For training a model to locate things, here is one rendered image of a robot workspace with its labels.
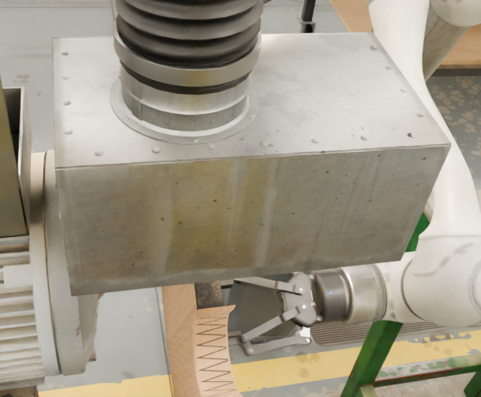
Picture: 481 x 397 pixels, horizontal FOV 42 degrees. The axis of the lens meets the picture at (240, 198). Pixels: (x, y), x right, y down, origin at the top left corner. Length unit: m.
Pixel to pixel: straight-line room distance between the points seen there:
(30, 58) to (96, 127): 2.99
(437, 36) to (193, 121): 0.91
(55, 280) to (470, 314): 0.49
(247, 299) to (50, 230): 1.41
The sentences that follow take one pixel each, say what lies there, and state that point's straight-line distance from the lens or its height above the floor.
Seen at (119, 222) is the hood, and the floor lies 1.47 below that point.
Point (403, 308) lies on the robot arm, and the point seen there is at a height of 1.10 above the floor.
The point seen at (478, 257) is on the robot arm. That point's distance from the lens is 0.82.
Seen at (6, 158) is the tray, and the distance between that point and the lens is 0.54.
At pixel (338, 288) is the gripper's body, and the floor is 1.10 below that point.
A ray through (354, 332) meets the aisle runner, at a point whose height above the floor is 0.00.
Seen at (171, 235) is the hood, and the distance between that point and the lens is 0.49.
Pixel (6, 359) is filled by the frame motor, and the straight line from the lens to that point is 0.67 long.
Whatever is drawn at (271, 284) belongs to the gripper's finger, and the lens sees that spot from 0.94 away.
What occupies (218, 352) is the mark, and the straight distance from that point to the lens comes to 0.78.
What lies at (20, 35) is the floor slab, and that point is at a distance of 3.67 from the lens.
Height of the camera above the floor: 1.82
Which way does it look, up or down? 44 degrees down
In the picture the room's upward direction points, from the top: 9 degrees clockwise
